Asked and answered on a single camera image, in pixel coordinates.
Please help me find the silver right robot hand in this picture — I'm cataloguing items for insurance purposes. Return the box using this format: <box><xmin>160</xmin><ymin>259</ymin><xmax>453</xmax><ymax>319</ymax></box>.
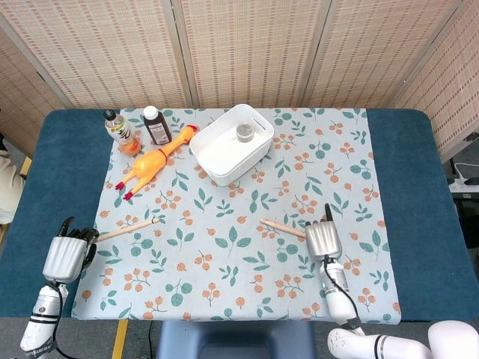
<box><xmin>304</xmin><ymin>203</ymin><xmax>344</xmax><ymax>262</ymax></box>

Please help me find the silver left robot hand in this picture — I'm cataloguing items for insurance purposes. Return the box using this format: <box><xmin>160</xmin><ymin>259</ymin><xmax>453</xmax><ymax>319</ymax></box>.
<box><xmin>41</xmin><ymin>216</ymin><xmax>100</xmax><ymax>284</ymax></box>

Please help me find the wooden stick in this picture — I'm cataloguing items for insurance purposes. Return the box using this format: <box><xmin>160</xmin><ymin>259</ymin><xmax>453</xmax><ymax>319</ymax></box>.
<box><xmin>95</xmin><ymin>218</ymin><xmax>161</xmax><ymax>242</ymax></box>
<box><xmin>259</xmin><ymin>219</ymin><xmax>308</xmax><ymax>238</ymax></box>

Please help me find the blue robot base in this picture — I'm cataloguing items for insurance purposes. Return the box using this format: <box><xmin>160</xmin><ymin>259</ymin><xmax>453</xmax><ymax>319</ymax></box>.
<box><xmin>156</xmin><ymin>320</ymin><xmax>320</xmax><ymax>359</ymax></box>

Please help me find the beige cushioned object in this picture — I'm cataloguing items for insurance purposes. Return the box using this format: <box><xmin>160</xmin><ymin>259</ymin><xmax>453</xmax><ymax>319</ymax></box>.
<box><xmin>0</xmin><ymin>148</ymin><xmax>26</xmax><ymax>225</ymax></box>

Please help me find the blue table cover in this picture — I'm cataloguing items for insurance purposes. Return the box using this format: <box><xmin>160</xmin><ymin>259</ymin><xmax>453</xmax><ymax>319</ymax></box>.
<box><xmin>0</xmin><ymin>108</ymin><xmax>469</xmax><ymax>323</ymax></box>

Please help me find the floral fruit print tablecloth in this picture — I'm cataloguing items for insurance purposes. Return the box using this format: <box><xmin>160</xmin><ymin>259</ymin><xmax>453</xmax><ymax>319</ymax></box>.
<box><xmin>70</xmin><ymin>107</ymin><xmax>403</xmax><ymax>325</ymax></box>

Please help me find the orange rubber chicken toy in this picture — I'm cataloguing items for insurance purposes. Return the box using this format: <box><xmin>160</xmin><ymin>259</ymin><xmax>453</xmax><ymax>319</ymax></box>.
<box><xmin>114</xmin><ymin>124</ymin><xmax>199</xmax><ymax>201</ymax></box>

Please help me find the white plastic storage bin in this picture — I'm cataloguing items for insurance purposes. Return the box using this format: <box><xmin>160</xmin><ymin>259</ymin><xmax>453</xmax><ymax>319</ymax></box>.
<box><xmin>189</xmin><ymin>103</ymin><xmax>275</xmax><ymax>188</ymax></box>

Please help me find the small grey lidded jar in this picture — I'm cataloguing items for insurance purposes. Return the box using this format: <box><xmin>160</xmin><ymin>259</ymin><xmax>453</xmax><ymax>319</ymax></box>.
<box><xmin>235</xmin><ymin>124</ymin><xmax>254</xmax><ymax>144</ymax></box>

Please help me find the orange tea drink bottle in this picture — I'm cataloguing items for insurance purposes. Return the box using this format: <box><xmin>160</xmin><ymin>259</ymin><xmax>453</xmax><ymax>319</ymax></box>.
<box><xmin>103</xmin><ymin>108</ymin><xmax>145</xmax><ymax>156</ymax></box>

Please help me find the white power strip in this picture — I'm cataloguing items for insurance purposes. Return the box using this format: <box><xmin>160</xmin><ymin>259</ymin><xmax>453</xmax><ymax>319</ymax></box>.
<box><xmin>448</xmin><ymin>162</ymin><xmax>479</xmax><ymax>194</ymax></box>

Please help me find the dark bottle with white cap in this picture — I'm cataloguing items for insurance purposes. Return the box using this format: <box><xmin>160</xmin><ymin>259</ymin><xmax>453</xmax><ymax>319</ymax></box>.
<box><xmin>143</xmin><ymin>105</ymin><xmax>173</xmax><ymax>147</ymax></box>

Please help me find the woven folding screen panel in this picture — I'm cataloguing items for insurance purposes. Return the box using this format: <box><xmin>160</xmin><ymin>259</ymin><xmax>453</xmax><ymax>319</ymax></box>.
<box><xmin>171</xmin><ymin>0</ymin><xmax>333</xmax><ymax>109</ymax></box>
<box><xmin>392</xmin><ymin>0</ymin><xmax>479</xmax><ymax>164</ymax></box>
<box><xmin>0</xmin><ymin>22</ymin><xmax>74</xmax><ymax>160</ymax></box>
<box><xmin>301</xmin><ymin>0</ymin><xmax>471</xmax><ymax>110</ymax></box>
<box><xmin>0</xmin><ymin>0</ymin><xmax>190</xmax><ymax>110</ymax></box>

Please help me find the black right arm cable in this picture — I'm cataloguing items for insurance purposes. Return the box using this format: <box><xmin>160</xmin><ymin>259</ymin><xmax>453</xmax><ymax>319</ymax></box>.
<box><xmin>321</xmin><ymin>255</ymin><xmax>363</xmax><ymax>327</ymax></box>

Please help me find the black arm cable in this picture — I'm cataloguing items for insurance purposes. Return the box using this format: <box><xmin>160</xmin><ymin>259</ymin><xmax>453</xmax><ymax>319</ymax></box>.
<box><xmin>321</xmin><ymin>255</ymin><xmax>363</xmax><ymax>327</ymax></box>
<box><xmin>47</xmin><ymin>280</ymin><xmax>74</xmax><ymax>359</ymax></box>

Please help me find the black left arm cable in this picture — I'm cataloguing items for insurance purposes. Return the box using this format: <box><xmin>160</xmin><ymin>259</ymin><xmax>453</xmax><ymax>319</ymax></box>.
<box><xmin>47</xmin><ymin>280</ymin><xmax>74</xmax><ymax>359</ymax></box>

